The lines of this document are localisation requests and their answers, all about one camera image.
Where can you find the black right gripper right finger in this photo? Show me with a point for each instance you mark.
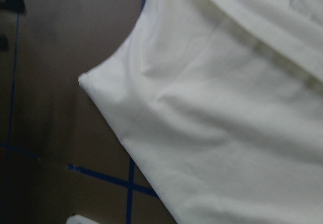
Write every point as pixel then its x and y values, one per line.
pixel 17 6

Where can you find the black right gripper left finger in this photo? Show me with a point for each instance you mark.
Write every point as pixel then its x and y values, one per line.
pixel 3 42

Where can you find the cream long-sleeve cat shirt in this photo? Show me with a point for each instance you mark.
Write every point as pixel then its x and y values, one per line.
pixel 219 103

